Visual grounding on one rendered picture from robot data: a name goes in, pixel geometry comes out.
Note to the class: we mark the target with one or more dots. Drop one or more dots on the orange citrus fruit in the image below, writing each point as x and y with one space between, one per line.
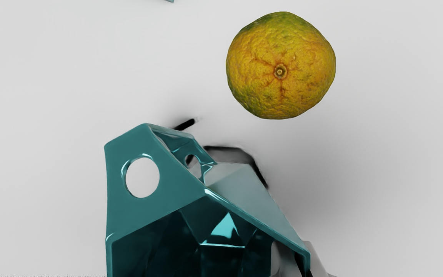
279 65

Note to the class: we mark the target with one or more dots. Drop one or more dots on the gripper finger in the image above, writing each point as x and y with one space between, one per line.
284 263

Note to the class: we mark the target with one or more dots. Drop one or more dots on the teal faceted mug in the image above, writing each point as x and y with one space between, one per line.
179 204

